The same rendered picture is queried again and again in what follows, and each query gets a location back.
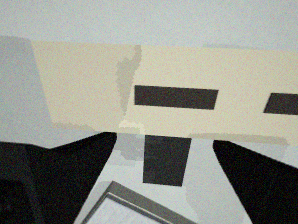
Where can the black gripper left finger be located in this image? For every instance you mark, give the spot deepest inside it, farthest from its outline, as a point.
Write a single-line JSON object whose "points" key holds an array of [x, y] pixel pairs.
{"points": [[59, 180]]}

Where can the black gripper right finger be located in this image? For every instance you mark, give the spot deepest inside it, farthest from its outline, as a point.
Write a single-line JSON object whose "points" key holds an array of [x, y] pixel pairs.
{"points": [[267, 188]]}

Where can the black two-prong plug charger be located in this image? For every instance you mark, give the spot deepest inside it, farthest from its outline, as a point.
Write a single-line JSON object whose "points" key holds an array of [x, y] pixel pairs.
{"points": [[165, 159]]}

